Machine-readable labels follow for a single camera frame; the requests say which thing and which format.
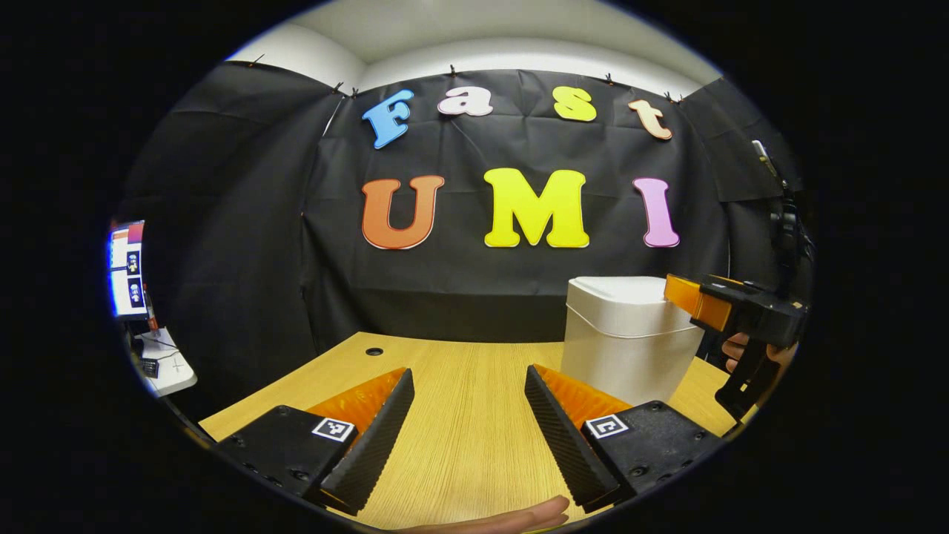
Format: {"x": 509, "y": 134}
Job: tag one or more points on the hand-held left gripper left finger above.
{"x": 371, "y": 445}

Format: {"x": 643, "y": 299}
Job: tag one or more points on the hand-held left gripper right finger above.
{"x": 567, "y": 445}

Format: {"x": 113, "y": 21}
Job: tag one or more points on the small black device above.
{"x": 150, "y": 367}

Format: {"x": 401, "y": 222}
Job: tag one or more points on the white desktop garbage bin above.
{"x": 623, "y": 341}

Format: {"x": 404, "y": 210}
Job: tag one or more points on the black backdrop cloth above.
{"x": 445, "y": 297}

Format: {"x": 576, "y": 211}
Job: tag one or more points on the white side table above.
{"x": 174, "y": 371}

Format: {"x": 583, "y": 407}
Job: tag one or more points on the wooden desktop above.
{"x": 467, "y": 400}

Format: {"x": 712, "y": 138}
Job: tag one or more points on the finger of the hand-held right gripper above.
{"x": 700, "y": 304}

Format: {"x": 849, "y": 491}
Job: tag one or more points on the computer monitor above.
{"x": 127, "y": 271}

